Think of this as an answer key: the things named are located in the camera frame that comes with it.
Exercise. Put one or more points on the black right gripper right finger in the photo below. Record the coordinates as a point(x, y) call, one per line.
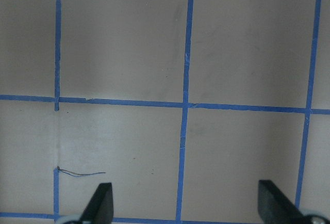
point(274, 207)

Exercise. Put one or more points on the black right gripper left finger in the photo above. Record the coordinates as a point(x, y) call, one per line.
point(100, 207)

